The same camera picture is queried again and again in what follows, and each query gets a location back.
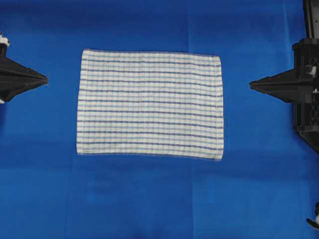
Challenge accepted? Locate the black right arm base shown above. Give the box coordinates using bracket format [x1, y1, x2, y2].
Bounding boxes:
[293, 0, 319, 152]

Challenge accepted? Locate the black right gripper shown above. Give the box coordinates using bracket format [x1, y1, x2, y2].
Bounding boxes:
[249, 65, 319, 104]

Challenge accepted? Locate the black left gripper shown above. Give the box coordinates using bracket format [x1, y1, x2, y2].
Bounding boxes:
[0, 32, 48, 104]

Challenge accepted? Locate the white blue striped towel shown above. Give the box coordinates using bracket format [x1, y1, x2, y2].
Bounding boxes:
[76, 48, 224, 161]

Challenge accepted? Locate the blue table cloth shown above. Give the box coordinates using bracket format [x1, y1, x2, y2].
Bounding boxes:
[0, 0, 319, 239]

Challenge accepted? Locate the black white clip object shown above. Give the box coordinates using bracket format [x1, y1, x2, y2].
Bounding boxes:
[306, 202, 319, 229]

